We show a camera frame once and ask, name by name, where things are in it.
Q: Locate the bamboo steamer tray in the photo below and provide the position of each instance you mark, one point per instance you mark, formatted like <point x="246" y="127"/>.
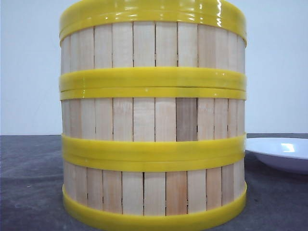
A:
<point x="152" y="59"/>
<point x="168" y="201"/>
<point x="146" y="133"/>

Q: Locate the white plate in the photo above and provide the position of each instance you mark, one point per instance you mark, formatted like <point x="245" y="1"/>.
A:
<point x="285" y="154"/>

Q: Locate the woven bamboo steamer lid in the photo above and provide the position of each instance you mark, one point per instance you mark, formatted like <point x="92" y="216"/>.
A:
<point x="88" y="13"/>

